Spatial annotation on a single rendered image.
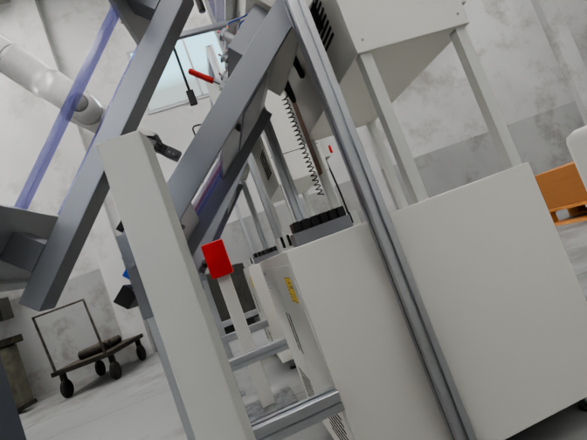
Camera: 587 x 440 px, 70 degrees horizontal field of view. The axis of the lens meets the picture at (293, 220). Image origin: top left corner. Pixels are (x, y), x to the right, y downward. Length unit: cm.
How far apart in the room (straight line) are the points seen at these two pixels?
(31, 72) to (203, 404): 105
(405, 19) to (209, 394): 95
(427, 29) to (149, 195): 84
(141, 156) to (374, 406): 69
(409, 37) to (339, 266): 59
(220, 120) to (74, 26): 637
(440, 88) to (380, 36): 603
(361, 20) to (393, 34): 9
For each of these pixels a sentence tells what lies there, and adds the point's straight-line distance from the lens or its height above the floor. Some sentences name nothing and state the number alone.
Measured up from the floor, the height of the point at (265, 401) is 4.
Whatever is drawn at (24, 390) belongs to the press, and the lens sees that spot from 603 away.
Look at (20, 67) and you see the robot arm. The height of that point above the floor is 133.
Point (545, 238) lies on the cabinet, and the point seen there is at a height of 43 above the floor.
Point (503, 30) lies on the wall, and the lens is 807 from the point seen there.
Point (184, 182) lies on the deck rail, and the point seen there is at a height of 83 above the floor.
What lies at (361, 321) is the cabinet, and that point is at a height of 42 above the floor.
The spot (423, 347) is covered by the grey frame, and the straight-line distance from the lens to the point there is 96.
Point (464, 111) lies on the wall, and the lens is 716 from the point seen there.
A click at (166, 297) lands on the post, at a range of 56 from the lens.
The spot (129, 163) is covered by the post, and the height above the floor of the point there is 80.
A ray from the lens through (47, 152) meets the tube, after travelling 66.
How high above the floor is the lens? 61
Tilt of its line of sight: 4 degrees up
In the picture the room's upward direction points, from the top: 20 degrees counter-clockwise
